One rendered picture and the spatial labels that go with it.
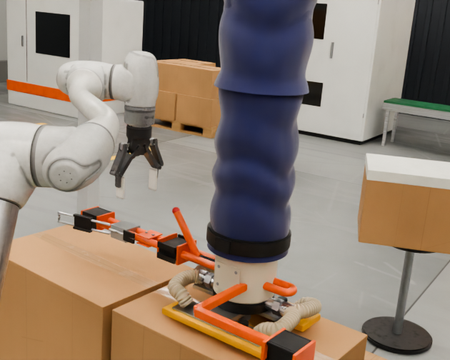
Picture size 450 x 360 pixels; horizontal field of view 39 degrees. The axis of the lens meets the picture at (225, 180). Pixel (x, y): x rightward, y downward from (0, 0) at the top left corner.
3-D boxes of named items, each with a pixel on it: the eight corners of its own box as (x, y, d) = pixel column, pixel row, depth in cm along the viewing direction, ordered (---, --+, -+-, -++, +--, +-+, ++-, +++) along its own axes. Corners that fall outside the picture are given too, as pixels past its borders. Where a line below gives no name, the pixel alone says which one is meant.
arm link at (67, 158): (114, 118, 138) (53, 113, 140) (89, 148, 122) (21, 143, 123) (117, 172, 144) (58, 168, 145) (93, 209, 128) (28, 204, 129)
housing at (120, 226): (141, 238, 202) (141, 225, 201) (125, 243, 196) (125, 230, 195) (125, 232, 206) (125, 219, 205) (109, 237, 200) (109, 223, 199)
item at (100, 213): (114, 226, 210) (115, 211, 208) (97, 231, 204) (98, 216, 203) (97, 219, 214) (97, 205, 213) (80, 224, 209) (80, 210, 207)
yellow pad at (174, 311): (284, 345, 164) (286, 328, 163) (263, 361, 156) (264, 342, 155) (184, 302, 184) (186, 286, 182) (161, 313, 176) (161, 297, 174)
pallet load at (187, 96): (248, 129, 941) (253, 67, 916) (210, 138, 857) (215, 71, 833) (183, 116, 1001) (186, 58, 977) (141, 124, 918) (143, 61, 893)
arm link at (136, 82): (161, 103, 191) (118, 100, 192) (163, 51, 187) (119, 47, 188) (153, 109, 181) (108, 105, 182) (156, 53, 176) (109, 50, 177)
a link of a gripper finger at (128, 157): (142, 147, 188) (140, 144, 187) (123, 178, 185) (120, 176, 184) (133, 144, 190) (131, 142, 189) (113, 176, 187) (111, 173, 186)
